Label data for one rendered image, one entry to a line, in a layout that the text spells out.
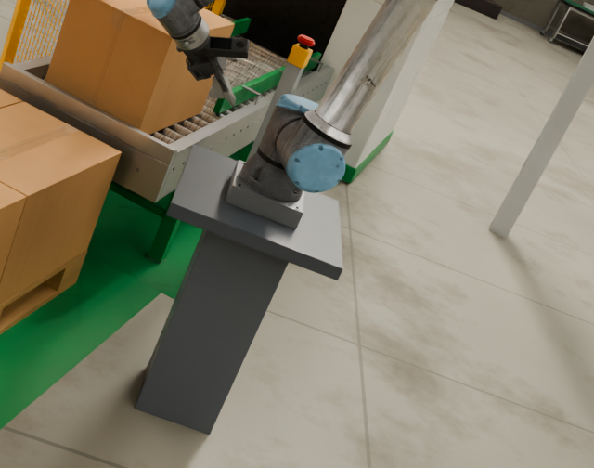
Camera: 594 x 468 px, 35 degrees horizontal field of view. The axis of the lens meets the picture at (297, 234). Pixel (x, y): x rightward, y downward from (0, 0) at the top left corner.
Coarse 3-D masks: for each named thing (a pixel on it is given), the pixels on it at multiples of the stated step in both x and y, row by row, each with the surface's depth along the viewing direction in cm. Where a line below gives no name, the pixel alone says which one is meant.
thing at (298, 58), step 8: (296, 48) 356; (296, 56) 356; (304, 56) 355; (288, 64) 359; (296, 64) 357; (304, 64) 359; (288, 72) 360; (296, 72) 359; (280, 80) 361; (288, 80) 360; (296, 80) 360; (280, 88) 362; (288, 88) 361; (280, 96) 363; (272, 104) 365; (272, 112) 366; (264, 120) 368; (264, 128) 369; (256, 136) 371; (256, 144) 372
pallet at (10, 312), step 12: (84, 252) 332; (72, 264) 327; (48, 276) 310; (60, 276) 324; (72, 276) 333; (36, 288) 322; (48, 288) 325; (60, 288) 327; (12, 300) 291; (24, 300) 313; (36, 300) 316; (48, 300) 321; (0, 312) 286; (12, 312) 304; (24, 312) 307; (0, 324) 296; (12, 324) 301
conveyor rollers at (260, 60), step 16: (256, 48) 523; (240, 64) 480; (256, 64) 496; (272, 64) 512; (240, 80) 454; (208, 96) 413; (256, 96) 444; (208, 112) 395; (224, 112) 403; (176, 128) 362; (192, 128) 370
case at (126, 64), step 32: (96, 0) 321; (128, 0) 335; (64, 32) 328; (96, 32) 324; (128, 32) 320; (160, 32) 317; (224, 32) 363; (64, 64) 331; (96, 64) 327; (128, 64) 324; (160, 64) 320; (96, 96) 331; (128, 96) 327; (160, 96) 332; (192, 96) 365; (160, 128) 349
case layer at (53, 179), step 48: (0, 96) 319; (0, 144) 286; (48, 144) 300; (96, 144) 316; (0, 192) 260; (48, 192) 277; (96, 192) 314; (0, 240) 262; (48, 240) 295; (0, 288) 278
